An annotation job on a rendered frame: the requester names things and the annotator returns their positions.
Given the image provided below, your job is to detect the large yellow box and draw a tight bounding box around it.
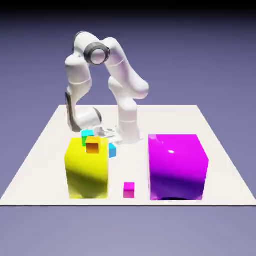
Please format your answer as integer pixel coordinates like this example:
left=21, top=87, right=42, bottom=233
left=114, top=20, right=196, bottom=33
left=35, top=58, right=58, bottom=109
left=64, top=137, right=110, bottom=200

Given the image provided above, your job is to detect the large magenta box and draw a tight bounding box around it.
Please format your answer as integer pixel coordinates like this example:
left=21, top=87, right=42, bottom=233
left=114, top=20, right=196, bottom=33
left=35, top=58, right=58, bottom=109
left=148, top=134, right=210, bottom=201

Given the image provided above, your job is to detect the small light blue cube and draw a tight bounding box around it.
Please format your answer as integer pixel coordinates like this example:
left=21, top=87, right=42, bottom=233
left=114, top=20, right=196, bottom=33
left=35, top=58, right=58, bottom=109
left=108, top=143, right=117, bottom=159

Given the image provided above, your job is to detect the small magenta cube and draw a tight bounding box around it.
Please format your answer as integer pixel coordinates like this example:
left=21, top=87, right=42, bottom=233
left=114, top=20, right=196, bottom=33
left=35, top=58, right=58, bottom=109
left=123, top=181, right=136, bottom=199

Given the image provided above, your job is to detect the small cyan cube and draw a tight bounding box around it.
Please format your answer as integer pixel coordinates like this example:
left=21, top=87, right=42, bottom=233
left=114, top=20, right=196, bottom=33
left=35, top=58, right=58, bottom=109
left=80, top=129, right=95, bottom=147

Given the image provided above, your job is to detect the small orange cube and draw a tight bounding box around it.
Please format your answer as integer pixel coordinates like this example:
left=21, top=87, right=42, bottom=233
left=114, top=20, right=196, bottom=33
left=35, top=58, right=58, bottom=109
left=85, top=136, right=101, bottom=155

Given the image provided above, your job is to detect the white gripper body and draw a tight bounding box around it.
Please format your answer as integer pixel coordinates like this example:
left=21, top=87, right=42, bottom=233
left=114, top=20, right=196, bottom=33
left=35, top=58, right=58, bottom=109
left=93, top=126, right=121, bottom=144

